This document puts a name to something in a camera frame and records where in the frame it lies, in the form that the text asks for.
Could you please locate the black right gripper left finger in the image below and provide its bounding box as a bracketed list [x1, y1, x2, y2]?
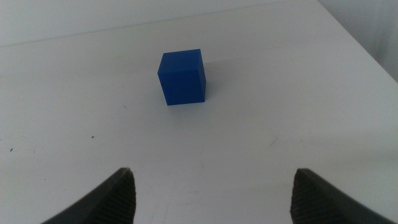
[40, 167, 137, 224]

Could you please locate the blue cube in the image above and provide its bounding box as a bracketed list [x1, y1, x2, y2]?
[157, 49, 207, 106]

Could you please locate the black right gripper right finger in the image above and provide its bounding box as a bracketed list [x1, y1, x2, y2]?
[290, 168, 397, 224]

